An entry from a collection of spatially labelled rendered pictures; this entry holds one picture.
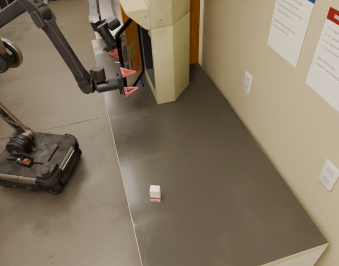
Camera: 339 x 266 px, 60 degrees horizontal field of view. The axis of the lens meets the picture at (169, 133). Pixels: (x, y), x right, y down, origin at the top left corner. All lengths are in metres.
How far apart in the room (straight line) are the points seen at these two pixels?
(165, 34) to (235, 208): 0.91
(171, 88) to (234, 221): 0.85
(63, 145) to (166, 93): 1.25
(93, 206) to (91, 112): 1.21
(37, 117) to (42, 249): 1.58
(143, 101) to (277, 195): 0.94
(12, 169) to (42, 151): 0.26
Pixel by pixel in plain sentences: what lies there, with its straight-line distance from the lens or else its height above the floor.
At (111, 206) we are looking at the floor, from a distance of 2.48.
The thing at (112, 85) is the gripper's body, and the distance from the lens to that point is 1.51.
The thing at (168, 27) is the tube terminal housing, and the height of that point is 1.40.
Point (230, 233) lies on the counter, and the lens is 1.25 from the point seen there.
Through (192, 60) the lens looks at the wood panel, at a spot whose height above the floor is 0.96.
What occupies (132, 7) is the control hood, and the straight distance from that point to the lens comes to 1.53.
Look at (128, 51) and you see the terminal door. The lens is 1.73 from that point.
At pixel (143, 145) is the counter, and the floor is 0.94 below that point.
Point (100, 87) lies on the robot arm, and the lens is 1.51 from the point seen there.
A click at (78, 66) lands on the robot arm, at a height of 1.30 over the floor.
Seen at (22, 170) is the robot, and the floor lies 0.24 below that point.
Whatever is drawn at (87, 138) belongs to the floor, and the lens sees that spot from 3.06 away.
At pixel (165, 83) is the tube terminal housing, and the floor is 1.08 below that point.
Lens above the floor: 2.04
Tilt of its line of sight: 44 degrees down
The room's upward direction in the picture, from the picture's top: 3 degrees counter-clockwise
